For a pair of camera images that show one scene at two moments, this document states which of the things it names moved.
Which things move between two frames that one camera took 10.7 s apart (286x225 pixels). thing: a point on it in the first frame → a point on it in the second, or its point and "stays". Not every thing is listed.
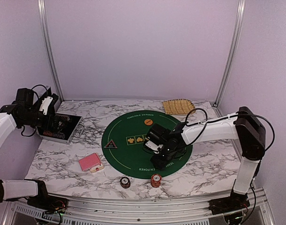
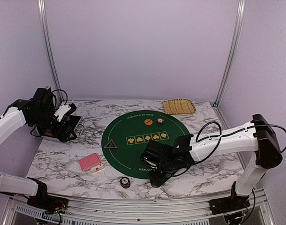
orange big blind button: (148, 122) stays
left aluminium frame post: (41, 5) stays
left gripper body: (30, 121) → (56, 131)
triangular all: (110, 144) stays
